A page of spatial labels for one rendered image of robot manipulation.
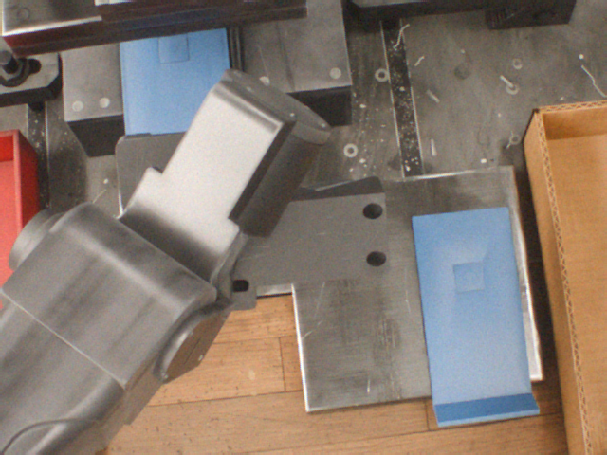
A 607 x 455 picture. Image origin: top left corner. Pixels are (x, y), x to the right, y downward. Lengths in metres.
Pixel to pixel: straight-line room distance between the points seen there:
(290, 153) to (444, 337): 0.35
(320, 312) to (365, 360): 0.05
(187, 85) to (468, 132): 0.22
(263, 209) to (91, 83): 0.34
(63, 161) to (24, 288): 0.46
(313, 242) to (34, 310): 0.18
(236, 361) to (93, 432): 0.41
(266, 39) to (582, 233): 0.27
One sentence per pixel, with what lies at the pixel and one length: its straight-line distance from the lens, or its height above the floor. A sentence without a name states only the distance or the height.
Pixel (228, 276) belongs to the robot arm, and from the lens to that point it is 0.58.
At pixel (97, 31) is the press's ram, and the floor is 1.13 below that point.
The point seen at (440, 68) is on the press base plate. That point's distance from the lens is 0.96.
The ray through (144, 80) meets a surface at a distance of 0.87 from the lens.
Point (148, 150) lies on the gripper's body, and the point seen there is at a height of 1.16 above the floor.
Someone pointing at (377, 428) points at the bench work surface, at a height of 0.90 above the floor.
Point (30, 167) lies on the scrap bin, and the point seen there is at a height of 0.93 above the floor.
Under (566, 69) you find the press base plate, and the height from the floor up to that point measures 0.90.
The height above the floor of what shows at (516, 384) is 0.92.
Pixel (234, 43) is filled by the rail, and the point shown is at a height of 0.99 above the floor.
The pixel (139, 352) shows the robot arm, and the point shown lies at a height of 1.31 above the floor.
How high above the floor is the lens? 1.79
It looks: 75 degrees down
